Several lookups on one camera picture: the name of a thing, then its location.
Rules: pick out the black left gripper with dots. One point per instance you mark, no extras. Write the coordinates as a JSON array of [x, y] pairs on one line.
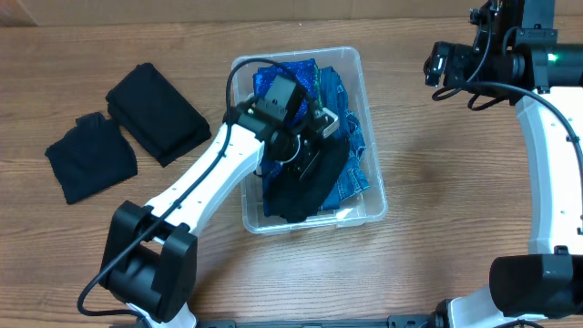
[[305, 163]]

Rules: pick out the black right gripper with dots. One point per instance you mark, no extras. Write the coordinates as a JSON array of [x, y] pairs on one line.
[[445, 66]]

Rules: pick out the long black cloth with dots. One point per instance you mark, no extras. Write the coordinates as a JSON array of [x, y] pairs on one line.
[[288, 197]]

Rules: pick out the blue denim jeans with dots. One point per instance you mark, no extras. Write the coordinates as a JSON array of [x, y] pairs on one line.
[[352, 180]]

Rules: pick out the sparkly blue cloth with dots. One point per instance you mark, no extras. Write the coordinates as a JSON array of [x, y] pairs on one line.
[[306, 72]]

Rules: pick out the large black cloth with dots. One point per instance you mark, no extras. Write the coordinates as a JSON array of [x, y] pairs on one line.
[[162, 121]]

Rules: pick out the small black cloth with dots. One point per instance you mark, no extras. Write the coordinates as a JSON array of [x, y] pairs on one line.
[[91, 157]]

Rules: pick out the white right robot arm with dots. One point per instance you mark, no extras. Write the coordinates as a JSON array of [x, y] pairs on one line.
[[516, 58]]

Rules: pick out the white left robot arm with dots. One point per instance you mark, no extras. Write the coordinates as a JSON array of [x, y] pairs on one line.
[[150, 258]]

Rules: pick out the clear plastic storage container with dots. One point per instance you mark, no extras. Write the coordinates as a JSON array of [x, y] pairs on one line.
[[368, 206]]

